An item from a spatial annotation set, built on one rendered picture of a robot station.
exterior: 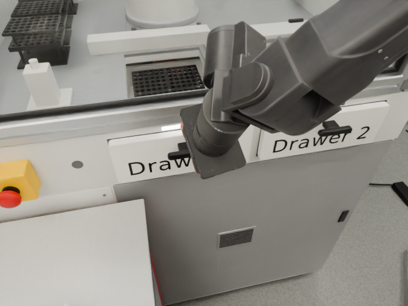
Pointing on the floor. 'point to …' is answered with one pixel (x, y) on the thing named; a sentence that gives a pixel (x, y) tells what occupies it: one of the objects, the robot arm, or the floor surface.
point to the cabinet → (237, 217)
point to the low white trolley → (79, 258)
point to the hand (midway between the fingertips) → (204, 153)
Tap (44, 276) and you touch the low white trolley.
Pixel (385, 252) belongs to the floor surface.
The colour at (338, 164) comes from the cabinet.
